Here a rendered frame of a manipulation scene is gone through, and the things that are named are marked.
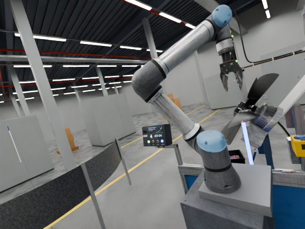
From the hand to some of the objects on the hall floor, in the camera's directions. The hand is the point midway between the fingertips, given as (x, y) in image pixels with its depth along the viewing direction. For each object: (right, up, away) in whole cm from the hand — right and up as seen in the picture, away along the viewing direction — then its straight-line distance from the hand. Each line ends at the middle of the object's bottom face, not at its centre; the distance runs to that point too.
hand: (233, 87), depth 77 cm
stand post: (+99, -118, +45) cm, 160 cm away
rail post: (+3, -142, +57) cm, 153 cm away
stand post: (+80, -121, +59) cm, 157 cm away
